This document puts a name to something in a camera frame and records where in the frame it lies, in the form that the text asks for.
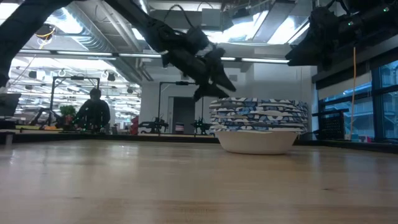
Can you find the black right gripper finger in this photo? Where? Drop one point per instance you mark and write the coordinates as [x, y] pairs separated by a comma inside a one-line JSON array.
[[298, 57]]

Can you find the black perforated rack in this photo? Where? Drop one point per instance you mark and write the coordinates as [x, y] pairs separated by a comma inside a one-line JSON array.
[[331, 124]]

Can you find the long silver spiral air duct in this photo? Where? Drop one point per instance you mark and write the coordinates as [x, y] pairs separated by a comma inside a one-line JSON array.
[[93, 34]]

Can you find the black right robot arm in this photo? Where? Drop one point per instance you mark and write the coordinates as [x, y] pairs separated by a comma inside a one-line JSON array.
[[367, 21]]

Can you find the person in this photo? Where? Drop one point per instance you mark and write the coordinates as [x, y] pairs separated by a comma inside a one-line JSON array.
[[93, 112]]

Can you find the black metal frame stand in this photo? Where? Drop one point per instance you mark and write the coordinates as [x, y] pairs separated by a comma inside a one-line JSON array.
[[160, 105], [53, 93]]

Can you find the red object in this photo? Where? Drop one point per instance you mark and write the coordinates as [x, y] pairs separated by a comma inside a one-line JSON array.
[[135, 124]]

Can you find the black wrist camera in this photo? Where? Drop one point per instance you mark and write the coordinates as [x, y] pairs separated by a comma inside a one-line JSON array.
[[323, 21], [197, 37]]

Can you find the dark monitor screen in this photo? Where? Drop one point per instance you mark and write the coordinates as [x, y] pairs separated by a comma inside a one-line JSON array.
[[9, 104]]

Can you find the green potted plant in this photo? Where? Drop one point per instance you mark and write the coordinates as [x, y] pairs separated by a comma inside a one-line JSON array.
[[67, 111]]

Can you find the black round ceiling device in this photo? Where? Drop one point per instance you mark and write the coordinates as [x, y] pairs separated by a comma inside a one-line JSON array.
[[45, 31]]

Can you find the black round hanging lamp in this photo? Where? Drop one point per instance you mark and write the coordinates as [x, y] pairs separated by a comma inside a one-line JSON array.
[[111, 77], [130, 90]]

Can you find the dark window frame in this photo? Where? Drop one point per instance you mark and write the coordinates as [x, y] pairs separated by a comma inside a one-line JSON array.
[[376, 99]]

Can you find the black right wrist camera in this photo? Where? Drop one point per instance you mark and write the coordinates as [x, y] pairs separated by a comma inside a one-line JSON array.
[[323, 21]]

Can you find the black table border rail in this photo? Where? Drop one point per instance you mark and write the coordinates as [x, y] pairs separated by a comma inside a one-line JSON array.
[[124, 138]]

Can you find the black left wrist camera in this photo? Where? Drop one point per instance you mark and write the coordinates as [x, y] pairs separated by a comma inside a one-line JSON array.
[[197, 37]]

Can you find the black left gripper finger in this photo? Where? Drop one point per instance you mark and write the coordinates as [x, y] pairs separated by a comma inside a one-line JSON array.
[[224, 74], [210, 90]]

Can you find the black background robot arm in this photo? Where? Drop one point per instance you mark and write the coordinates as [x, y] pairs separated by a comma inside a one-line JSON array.
[[154, 126], [200, 126]]

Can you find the grey ceiling box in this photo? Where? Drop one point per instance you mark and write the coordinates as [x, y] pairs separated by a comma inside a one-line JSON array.
[[213, 18]]

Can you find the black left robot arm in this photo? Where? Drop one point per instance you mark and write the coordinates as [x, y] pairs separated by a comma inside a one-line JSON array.
[[18, 31]]

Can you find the long linear ceiling light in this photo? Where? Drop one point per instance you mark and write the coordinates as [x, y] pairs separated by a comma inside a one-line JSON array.
[[87, 53]]

